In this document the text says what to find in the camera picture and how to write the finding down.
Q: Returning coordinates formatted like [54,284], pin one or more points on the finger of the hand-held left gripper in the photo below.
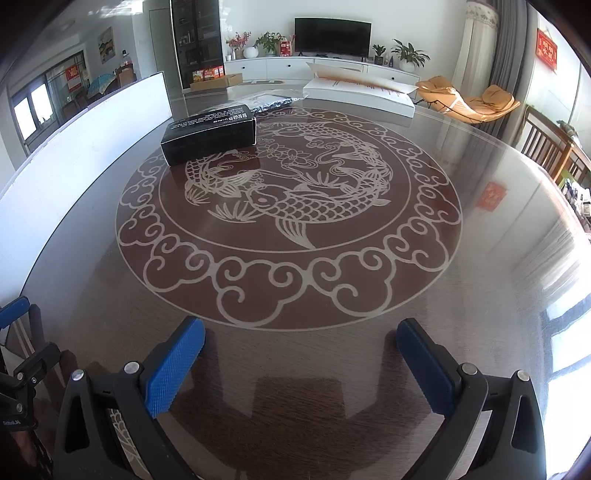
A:
[14,311]

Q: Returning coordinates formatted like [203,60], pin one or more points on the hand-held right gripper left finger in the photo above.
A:
[175,360]

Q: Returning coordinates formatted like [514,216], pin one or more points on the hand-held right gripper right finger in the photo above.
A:
[425,364]

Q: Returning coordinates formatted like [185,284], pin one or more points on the white partition board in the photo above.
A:
[69,161]

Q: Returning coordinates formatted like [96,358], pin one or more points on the black printed box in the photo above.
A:
[207,134]

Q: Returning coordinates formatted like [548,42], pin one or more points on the red window decoration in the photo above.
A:
[75,78]

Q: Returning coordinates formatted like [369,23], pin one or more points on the table with blue cloth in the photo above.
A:
[102,85]

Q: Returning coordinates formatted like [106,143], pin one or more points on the wooden chair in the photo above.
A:
[554,143]

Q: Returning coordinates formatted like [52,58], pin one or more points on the orange lounge chair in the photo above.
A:
[489,104]
[438,92]

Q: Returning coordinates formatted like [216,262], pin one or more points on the white flat box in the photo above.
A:
[360,94]

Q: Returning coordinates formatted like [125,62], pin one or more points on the clear plastic package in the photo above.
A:
[272,99]

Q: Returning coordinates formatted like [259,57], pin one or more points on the cardboard box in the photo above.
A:
[221,83]

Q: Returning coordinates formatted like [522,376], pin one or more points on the white television cabinet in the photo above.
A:
[277,69]

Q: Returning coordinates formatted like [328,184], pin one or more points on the grey curtain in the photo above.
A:
[515,69]

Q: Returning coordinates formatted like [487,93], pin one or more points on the large plant in white pot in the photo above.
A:
[408,55]

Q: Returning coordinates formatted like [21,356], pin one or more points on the small plant in dark pot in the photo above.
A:
[378,53]

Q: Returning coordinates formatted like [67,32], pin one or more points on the white round vase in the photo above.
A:
[250,52]

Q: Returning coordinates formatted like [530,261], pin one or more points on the dark display cabinet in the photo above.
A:
[196,41]

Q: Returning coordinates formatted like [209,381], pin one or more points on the red flower arrangement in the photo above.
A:
[238,44]

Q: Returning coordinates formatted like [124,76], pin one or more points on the white curtain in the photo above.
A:
[475,41]

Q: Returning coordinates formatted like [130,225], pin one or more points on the bushy green potted plant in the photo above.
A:
[268,42]

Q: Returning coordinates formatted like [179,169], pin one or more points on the red gift box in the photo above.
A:
[286,47]

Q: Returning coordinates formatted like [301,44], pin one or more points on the black television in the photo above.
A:
[332,37]

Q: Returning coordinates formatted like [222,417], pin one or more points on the framed wall painting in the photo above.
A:
[106,45]

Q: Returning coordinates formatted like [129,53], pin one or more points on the red wall hanging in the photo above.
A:
[547,50]

